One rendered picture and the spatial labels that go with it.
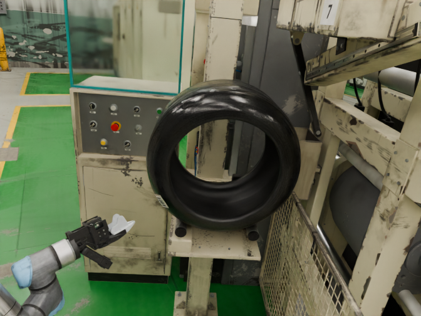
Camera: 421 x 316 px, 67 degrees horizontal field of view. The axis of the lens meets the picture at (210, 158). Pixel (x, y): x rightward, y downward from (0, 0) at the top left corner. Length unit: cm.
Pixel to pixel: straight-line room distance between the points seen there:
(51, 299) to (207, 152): 84
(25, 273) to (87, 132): 100
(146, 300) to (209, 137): 120
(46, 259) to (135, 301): 126
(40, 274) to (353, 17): 101
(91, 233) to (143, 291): 128
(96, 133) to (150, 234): 69
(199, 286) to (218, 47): 128
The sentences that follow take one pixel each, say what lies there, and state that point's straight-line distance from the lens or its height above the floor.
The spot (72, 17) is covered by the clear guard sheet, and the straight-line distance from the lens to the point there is 175.
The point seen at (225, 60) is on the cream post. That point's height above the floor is 150.
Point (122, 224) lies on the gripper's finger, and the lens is 110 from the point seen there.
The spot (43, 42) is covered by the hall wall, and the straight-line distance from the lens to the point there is 1014.
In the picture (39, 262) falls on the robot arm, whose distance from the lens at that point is 103.
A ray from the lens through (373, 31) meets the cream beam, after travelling 84.
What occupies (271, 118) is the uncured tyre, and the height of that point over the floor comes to 137.
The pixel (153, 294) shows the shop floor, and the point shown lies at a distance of 226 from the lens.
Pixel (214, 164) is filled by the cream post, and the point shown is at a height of 102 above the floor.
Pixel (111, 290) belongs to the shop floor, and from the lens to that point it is 231.
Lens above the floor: 165
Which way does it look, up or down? 23 degrees down
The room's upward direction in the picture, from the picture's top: 6 degrees clockwise
